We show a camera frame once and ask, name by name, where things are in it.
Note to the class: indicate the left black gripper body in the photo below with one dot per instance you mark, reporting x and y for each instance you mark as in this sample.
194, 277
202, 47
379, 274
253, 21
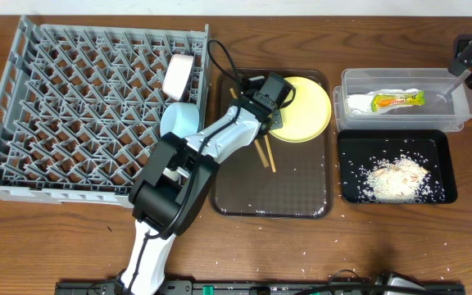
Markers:
275, 121

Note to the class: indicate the yellow plate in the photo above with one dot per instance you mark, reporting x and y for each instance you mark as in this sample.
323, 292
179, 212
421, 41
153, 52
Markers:
308, 113

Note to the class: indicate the wooden chopstick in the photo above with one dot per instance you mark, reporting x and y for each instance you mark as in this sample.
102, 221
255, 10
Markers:
256, 142
270, 154

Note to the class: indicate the light blue bowl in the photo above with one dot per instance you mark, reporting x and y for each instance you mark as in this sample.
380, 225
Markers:
181, 119

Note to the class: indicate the white plate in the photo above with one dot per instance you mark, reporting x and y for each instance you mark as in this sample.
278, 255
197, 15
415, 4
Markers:
177, 75

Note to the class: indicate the green snack wrapper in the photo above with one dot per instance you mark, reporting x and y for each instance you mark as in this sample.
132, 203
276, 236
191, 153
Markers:
384, 100

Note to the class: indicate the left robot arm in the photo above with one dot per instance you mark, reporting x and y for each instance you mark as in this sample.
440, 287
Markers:
172, 186

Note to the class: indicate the black waste tray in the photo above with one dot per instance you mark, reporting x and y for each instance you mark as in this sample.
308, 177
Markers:
358, 145

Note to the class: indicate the pile of rice waste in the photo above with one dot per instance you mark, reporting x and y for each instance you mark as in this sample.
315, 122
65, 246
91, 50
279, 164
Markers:
406, 178

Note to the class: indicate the dark brown serving tray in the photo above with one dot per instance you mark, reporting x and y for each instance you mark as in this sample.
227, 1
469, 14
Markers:
302, 186

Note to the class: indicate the clear plastic bin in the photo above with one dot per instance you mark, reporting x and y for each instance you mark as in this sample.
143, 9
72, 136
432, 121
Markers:
447, 101

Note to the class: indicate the grey plastic dish rack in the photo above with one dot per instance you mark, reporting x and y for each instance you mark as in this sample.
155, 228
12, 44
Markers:
81, 107

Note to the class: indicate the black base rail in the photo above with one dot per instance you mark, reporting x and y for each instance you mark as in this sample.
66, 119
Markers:
342, 282

